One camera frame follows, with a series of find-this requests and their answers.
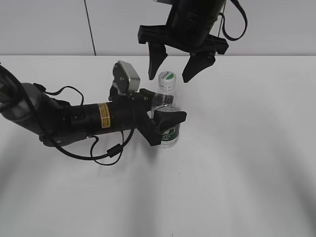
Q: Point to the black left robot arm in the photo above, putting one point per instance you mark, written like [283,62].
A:
[57,122]

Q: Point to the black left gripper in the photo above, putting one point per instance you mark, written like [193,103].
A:
[131,111]

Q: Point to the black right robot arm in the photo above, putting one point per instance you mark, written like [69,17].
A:
[187,29]

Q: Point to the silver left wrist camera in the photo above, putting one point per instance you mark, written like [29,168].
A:
[126,79]

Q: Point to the white green bottle cap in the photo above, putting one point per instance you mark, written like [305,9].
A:
[167,79]

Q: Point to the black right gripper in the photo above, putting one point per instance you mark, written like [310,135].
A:
[201,54]

